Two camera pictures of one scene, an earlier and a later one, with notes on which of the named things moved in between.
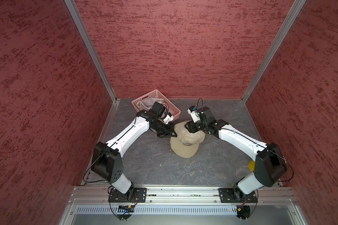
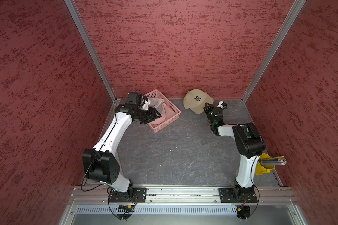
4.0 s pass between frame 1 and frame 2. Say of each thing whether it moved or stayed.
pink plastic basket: stayed
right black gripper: moved
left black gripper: moved
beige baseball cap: moved
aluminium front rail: stayed
